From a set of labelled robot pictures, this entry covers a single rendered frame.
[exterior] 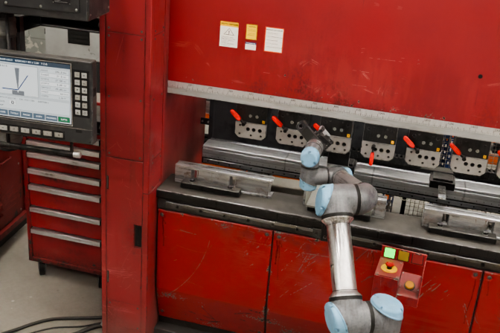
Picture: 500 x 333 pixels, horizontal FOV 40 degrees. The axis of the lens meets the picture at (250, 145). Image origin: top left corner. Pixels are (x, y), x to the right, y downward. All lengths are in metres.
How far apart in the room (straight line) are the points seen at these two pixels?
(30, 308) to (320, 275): 1.68
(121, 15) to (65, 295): 1.81
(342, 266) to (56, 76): 1.37
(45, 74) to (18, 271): 1.82
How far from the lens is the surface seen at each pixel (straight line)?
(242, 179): 3.35
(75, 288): 4.25
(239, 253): 3.40
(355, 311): 2.41
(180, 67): 3.25
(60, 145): 3.86
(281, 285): 3.43
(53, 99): 2.93
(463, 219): 3.29
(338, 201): 2.46
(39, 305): 4.13
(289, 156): 3.58
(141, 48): 3.07
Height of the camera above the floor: 2.33
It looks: 22 degrees down
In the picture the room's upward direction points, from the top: 4 degrees clockwise
